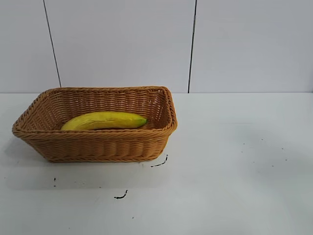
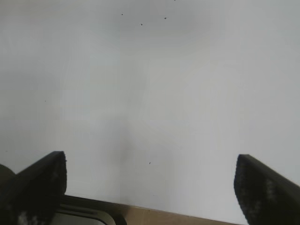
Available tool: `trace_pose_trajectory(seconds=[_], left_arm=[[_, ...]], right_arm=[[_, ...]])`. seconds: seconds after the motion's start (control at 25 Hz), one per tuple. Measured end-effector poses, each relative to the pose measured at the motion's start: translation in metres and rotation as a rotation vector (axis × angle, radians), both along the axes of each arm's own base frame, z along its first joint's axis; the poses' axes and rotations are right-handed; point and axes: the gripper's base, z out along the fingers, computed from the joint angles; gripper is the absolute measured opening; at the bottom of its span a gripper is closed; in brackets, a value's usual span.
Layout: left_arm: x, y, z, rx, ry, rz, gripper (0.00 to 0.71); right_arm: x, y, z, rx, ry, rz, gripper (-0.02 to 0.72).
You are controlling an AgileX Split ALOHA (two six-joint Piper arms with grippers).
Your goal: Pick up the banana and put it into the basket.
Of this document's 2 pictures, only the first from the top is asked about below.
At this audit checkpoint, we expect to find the woven wicker basket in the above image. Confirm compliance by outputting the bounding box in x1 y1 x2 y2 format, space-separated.
12 85 179 164

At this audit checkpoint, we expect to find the yellow banana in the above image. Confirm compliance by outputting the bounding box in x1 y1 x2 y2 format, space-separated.
60 111 149 131

